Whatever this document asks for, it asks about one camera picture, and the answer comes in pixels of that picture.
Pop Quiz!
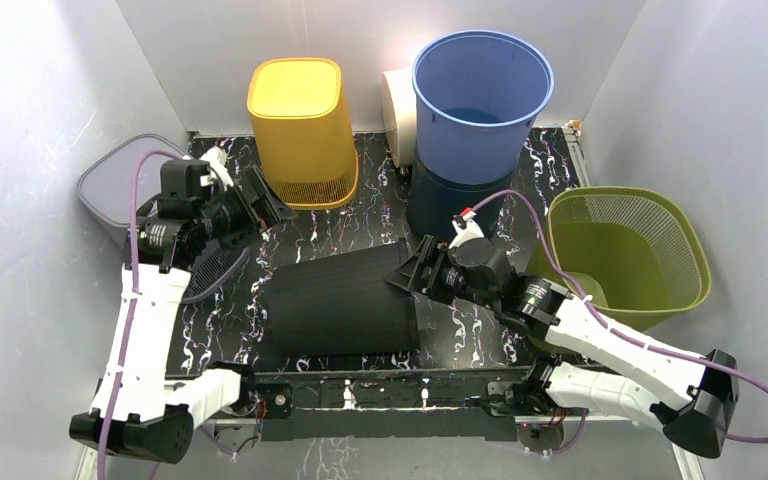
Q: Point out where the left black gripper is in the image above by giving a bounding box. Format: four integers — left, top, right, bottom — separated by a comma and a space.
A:
196, 168, 297, 254

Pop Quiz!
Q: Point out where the orange mesh waste basket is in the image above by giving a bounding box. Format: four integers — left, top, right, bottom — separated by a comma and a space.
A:
247, 57, 359, 210

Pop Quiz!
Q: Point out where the grey mesh waste basket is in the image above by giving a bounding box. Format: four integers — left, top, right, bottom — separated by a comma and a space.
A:
77, 134, 249, 304

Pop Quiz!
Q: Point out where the blue plastic bin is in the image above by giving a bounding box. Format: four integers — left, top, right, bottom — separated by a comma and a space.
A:
412, 30, 555, 185

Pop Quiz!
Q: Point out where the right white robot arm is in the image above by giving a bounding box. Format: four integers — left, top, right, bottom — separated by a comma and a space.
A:
385, 236, 738, 459

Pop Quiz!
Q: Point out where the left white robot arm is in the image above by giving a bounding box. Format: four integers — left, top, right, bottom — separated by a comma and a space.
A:
68, 157, 294, 464

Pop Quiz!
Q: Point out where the dark navy bin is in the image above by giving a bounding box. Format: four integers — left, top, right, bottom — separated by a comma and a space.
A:
407, 159, 517, 240

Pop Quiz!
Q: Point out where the white curved plastic object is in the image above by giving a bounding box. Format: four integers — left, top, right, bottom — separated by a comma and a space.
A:
381, 68, 416, 169

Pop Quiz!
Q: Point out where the olive green mesh basket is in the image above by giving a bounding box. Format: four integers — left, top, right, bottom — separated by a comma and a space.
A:
526, 186, 712, 331

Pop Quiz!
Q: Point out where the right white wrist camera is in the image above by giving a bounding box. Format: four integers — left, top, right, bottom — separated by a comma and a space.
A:
449, 207, 485, 249

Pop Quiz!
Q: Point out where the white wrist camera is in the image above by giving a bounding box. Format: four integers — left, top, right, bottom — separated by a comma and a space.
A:
449, 207, 485, 249
199, 146, 234, 193

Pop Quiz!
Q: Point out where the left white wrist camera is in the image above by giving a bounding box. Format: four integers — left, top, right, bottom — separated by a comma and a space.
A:
199, 146, 234, 193

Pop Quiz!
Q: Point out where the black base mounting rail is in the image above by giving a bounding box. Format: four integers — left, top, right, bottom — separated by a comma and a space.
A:
254, 367, 551, 442

